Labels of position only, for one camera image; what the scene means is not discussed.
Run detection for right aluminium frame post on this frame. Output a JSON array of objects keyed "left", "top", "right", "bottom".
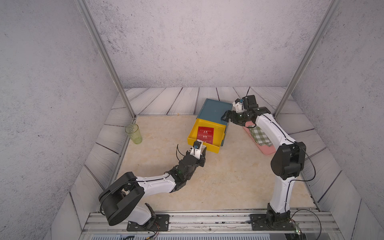
[{"left": 274, "top": 0, "right": 341, "bottom": 118}]

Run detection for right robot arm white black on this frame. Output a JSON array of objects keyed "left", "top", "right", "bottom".
[{"left": 222, "top": 95, "right": 306, "bottom": 228}]

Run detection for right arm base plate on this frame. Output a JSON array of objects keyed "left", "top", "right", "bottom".
[{"left": 250, "top": 213, "right": 296, "bottom": 231}]

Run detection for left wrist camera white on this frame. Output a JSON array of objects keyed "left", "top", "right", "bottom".
[{"left": 190, "top": 140, "right": 206, "bottom": 160}]

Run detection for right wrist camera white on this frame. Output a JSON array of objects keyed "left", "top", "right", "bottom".
[{"left": 233, "top": 99, "right": 244, "bottom": 113}]

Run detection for pink tray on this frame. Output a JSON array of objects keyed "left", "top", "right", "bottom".
[{"left": 243, "top": 121, "right": 276, "bottom": 155}]

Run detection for aluminium front rail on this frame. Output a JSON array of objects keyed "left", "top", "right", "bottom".
[{"left": 80, "top": 210, "right": 344, "bottom": 240}]

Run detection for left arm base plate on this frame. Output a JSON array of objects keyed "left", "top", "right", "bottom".
[{"left": 127, "top": 214, "right": 170, "bottom": 233}]

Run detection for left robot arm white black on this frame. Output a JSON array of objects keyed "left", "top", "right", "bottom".
[{"left": 99, "top": 144, "right": 207, "bottom": 226}]

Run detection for yellow drawer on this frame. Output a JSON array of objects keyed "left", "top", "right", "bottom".
[{"left": 187, "top": 118, "right": 227, "bottom": 154}]

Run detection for teal drawer cabinet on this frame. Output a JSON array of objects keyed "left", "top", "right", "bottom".
[{"left": 197, "top": 99, "right": 233, "bottom": 153}]

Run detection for left aluminium frame post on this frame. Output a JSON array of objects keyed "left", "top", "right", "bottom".
[{"left": 75, "top": 0, "right": 137, "bottom": 120}]

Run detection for green transparent plastic cup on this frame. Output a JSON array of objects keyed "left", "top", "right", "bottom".
[{"left": 125, "top": 124, "right": 143, "bottom": 145}]

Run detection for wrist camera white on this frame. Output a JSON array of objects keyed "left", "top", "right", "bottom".
[
  {"left": 190, "top": 140, "right": 206, "bottom": 160},
  {"left": 233, "top": 99, "right": 244, "bottom": 113}
]

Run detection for red postcard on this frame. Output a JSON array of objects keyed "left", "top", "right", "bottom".
[{"left": 197, "top": 127, "right": 214, "bottom": 145}]

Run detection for green checkered cloth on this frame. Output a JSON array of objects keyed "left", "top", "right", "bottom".
[{"left": 249, "top": 126, "right": 273, "bottom": 147}]

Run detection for aluminium frame post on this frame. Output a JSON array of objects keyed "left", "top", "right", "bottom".
[
  {"left": 274, "top": 0, "right": 341, "bottom": 118},
  {"left": 75, "top": 0, "right": 137, "bottom": 120}
]

